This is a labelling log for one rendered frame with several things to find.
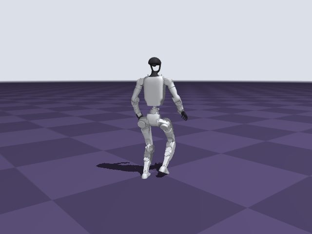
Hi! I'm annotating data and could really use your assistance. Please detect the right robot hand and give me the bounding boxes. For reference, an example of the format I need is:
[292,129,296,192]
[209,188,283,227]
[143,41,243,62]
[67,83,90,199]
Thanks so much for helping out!
[181,111,188,121]

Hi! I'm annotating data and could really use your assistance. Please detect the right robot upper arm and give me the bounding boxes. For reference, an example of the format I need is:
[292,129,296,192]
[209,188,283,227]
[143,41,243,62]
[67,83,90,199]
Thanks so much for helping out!
[163,78,180,103]

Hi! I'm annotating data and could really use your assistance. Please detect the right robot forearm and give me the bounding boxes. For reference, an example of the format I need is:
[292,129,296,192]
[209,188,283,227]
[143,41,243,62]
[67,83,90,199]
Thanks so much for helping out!
[175,96,184,114]

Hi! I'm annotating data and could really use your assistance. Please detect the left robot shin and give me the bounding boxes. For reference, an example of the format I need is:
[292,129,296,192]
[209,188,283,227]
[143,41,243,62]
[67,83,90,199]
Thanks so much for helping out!
[143,146,153,174]

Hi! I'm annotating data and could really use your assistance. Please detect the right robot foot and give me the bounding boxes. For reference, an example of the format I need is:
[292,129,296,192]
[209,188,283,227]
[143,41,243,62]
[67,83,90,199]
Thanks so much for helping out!
[159,166,169,174]

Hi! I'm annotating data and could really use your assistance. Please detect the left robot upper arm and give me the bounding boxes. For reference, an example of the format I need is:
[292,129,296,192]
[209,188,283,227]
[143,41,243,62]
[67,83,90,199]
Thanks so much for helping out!
[131,78,144,103]

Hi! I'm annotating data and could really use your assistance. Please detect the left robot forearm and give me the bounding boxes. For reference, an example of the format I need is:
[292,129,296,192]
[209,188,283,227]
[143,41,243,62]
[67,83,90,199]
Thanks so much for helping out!
[131,101,142,117]

